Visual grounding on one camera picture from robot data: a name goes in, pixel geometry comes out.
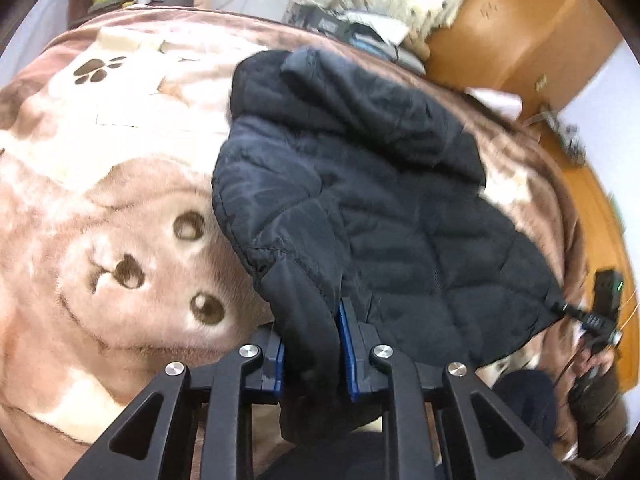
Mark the person's right hand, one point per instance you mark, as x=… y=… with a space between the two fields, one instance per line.
x=600 y=362

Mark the black flat box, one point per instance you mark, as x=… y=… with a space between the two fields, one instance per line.
x=322 y=20

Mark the wooden wardrobe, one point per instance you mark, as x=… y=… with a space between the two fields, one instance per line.
x=525 y=35

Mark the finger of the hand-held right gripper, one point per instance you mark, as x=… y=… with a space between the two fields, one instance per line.
x=580 y=316

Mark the pale pink cloth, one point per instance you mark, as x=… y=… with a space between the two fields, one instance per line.
x=495 y=102

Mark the brown printed plush blanket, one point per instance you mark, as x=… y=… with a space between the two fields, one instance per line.
x=100 y=210

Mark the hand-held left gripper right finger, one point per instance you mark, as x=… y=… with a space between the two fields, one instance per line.
x=350 y=355

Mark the pile of folded clothes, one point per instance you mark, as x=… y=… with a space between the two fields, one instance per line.
x=385 y=35

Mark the black puffer jacket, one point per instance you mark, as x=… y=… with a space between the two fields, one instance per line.
x=400 y=210

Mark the person's navy pants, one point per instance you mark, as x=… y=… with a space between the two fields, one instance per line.
x=527 y=405

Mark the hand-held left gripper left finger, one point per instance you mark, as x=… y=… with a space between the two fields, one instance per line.
x=278 y=375

